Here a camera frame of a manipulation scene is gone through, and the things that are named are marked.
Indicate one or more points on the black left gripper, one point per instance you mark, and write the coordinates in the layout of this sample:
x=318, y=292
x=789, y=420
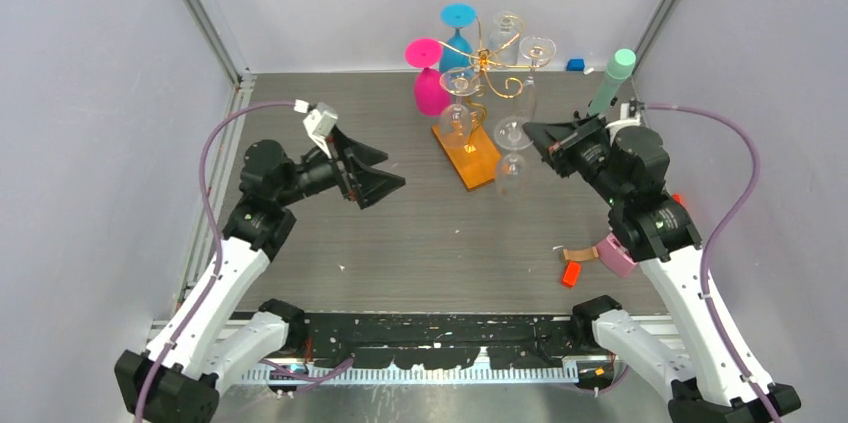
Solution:
x=366, y=185

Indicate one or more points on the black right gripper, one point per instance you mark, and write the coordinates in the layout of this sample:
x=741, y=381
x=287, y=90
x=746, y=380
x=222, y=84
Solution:
x=560, y=141

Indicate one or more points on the clear wine glass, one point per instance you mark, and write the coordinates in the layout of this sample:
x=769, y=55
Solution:
x=456, y=122
x=511, y=172
x=503, y=40

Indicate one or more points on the pink wine glass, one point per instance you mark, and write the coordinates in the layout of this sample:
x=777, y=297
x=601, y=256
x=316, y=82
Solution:
x=430, y=97

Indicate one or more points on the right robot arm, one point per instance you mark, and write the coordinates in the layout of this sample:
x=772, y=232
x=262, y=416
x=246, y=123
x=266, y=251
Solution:
x=715, y=378

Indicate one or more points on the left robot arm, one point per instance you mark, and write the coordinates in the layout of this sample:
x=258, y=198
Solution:
x=183, y=371

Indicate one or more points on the clear flute glass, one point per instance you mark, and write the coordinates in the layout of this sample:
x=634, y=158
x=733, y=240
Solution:
x=538, y=51

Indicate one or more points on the blue wine glass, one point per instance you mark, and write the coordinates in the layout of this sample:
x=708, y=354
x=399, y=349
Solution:
x=456, y=54

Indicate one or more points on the small blue block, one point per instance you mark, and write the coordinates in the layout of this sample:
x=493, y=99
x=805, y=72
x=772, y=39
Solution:
x=576, y=65

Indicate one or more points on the green microphone on tripod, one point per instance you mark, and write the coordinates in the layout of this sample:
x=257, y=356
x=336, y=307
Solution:
x=618, y=70

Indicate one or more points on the small orange block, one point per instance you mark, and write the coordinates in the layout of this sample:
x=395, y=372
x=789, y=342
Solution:
x=571, y=274

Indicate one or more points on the black base bar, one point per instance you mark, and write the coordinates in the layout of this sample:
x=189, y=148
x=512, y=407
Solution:
x=439, y=341

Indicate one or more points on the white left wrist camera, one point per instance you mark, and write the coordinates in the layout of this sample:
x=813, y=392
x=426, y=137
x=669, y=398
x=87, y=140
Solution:
x=319, y=122

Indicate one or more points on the gold wire glass rack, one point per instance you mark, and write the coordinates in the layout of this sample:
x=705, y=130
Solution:
x=475, y=162

